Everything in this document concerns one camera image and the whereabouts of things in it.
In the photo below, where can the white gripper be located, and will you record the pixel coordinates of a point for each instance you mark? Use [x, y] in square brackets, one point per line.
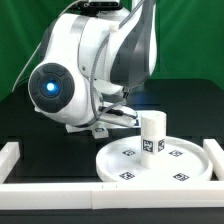
[117, 115]

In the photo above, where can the white round table top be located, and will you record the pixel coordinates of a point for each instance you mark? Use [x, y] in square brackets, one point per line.
[129, 160]

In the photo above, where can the white cross table base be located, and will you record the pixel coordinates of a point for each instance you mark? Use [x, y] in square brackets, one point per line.
[98, 132]

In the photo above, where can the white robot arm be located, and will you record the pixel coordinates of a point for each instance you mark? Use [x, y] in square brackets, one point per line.
[91, 60]

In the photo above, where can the white marker sheet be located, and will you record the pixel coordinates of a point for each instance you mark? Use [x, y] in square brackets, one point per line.
[137, 123]

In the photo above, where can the white right fence bar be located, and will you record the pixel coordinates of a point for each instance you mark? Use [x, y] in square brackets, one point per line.
[216, 156]

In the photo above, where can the white left fence bar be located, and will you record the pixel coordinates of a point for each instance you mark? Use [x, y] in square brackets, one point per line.
[9, 156]

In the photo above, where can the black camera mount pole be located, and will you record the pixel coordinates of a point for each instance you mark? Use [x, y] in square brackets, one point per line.
[93, 7]

